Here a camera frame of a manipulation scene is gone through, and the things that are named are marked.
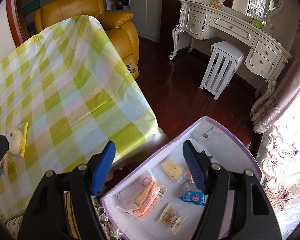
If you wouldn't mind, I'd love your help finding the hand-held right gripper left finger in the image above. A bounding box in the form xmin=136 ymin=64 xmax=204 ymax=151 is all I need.
xmin=17 ymin=140 xmax=116 ymax=240

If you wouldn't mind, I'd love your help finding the pink curtain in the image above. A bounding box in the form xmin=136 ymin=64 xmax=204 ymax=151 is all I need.
xmin=250 ymin=12 xmax=300 ymax=133

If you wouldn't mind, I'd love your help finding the ornate dressing mirror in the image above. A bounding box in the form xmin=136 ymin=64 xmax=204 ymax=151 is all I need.
xmin=215 ymin=0 xmax=284 ymax=28

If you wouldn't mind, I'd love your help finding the cream snack packet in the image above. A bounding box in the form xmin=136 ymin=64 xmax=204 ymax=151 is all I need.
xmin=157 ymin=203 xmax=187 ymax=229

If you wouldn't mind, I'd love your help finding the clear bread packet orange label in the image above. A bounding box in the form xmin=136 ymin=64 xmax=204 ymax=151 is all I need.
xmin=116 ymin=169 xmax=168 ymax=221

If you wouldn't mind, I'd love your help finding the clear cake packet barcode label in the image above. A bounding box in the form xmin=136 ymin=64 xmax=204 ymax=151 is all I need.
xmin=5 ymin=122 xmax=28 ymax=157

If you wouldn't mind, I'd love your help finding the white ornate dressing table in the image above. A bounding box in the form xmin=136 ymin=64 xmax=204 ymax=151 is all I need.
xmin=169 ymin=0 xmax=293 ymax=118

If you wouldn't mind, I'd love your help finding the teal storage bin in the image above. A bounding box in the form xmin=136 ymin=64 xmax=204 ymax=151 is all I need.
xmin=22 ymin=0 xmax=40 ymax=13

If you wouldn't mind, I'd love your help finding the blue cartoon snack packet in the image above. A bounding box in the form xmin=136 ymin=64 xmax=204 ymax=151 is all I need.
xmin=178 ymin=180 xmax=207 ymax=207

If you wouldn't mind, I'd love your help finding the silver beaded trim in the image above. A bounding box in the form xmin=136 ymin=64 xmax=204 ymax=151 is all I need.
xmin=91 ymin=196 xmax=123 ymax=240

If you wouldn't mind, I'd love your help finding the white cabinet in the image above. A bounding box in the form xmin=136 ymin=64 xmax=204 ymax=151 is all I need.
xmin=129 ymin=0 xmax=163 ymax=42

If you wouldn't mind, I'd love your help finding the orange leather armchair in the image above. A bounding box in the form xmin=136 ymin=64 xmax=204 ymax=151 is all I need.
xmin=34 ymin=0 xmax=140 ymax=79

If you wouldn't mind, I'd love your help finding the white slatted stool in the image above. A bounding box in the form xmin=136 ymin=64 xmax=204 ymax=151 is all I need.
xmin=199 ymin=41 xmax=245 ymax=100

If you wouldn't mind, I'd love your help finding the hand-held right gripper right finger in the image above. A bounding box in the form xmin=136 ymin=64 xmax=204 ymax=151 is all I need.
xmin=182 ymin=140 xmax=283 ymax=240

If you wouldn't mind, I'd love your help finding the green checked tablecloth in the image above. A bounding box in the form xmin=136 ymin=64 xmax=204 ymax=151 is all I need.
xmin=0 ymin=15 xmax=163 ymax=222

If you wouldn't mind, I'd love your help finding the small green toy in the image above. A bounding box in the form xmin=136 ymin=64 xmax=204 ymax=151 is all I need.
xmin=250 ymin=17 xmax=267 ymax=28

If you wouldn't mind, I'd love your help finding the purple storage box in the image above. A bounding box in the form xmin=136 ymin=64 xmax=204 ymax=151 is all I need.
xmin=91 ymin=116 xmax=265 ymax=240

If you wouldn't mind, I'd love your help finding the yellow cake packet blue label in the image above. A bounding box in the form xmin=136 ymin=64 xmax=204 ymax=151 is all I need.
xmin=0 ymin=152 xmax=9 ymax=180

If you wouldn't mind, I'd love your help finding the clear yellow cracker packet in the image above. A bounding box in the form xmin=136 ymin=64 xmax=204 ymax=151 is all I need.
xmin=161 ymin=159 xmax=190 ymax=187

